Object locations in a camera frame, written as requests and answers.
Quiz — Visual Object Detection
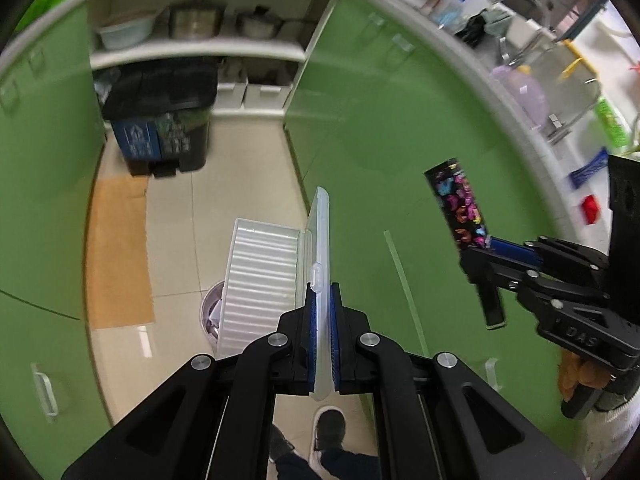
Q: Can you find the black colourful patterned bottle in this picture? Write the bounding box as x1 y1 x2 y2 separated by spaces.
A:
425 158 506 330

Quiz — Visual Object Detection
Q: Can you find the red cloth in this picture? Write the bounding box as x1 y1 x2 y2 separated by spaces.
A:
580 194 601 226

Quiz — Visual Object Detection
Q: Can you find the clear ribbed plastic box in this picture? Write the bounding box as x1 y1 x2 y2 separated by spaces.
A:
215 188 333 401

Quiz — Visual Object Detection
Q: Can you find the black blue trash bin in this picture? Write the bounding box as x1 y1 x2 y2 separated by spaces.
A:
102 58 218 177

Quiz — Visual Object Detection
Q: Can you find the left black shoe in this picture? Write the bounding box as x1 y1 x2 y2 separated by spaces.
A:
269 425 295 463

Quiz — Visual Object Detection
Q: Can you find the black shoe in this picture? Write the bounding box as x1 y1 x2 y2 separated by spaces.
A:
269 425 295 463
309 405 346 471

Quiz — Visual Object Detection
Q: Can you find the right black shoe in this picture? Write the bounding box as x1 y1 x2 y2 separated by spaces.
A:
309 405 346 471

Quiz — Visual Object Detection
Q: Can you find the pink small waste basket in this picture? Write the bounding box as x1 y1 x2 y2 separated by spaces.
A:
200 281 224 352

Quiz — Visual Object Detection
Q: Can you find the blue patterned vase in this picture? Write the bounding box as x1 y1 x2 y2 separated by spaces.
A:
568 148 608 190

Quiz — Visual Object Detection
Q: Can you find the purple plastic basin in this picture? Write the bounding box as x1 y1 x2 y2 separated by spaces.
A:
490 64 550 130

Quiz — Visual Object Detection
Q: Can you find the cardboard floor mat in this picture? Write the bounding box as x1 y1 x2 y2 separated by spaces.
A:
85 176 154 330

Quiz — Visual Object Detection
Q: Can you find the stainless steel sink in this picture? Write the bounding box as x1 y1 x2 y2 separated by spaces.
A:
513 40 602 145

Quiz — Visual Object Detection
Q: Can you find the steel faucet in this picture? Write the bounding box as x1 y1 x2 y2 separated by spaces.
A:
482 0 550 66

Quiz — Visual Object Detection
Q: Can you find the steel pot on shelf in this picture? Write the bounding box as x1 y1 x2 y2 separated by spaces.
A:
235 6 283 40
168 0 226 40

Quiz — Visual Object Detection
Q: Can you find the pale blue basin on shelf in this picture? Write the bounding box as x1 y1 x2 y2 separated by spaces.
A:
96 10 158 51

